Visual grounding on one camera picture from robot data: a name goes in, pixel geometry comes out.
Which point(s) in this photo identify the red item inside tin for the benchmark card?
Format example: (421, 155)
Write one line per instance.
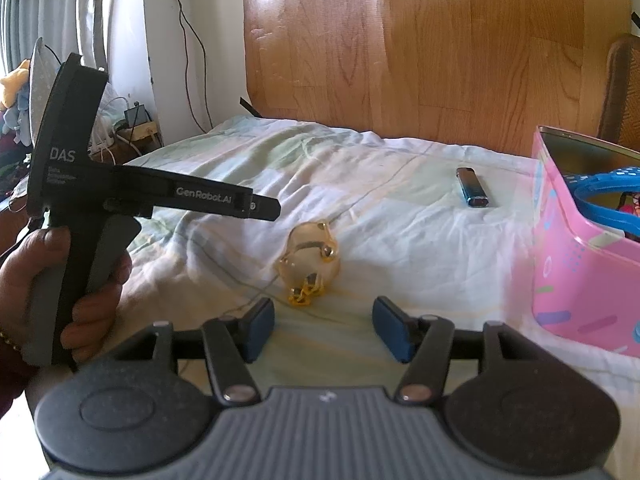
(632, 205)

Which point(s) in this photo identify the black charger adapter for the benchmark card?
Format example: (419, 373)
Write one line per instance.
(137, 114)

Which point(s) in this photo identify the grey striped curtain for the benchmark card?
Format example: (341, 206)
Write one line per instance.
(60, 0)

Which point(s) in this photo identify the person's left hand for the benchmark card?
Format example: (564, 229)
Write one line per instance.
(20, 280)

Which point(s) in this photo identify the pale striped bed sheet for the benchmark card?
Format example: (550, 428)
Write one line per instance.
(400, 185)

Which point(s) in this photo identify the blue and silver lighter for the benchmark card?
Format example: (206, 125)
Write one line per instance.
(474, 187)

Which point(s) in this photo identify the wooden headboard panel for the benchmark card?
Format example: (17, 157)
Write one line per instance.
(425, 45)

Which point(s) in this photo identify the yellow plush toy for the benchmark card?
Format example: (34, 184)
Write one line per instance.
(14, 82)

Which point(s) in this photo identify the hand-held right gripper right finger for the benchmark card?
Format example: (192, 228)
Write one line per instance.
(392, 332)

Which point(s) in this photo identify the pink tin box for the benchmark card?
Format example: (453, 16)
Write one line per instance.
(570, 280)

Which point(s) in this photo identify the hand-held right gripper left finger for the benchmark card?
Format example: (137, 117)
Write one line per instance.
(260, 331)

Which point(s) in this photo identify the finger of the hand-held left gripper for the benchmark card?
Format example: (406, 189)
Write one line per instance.
(200, 194)

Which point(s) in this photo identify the person's left forearm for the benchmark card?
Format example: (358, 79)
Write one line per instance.
(12, 380)

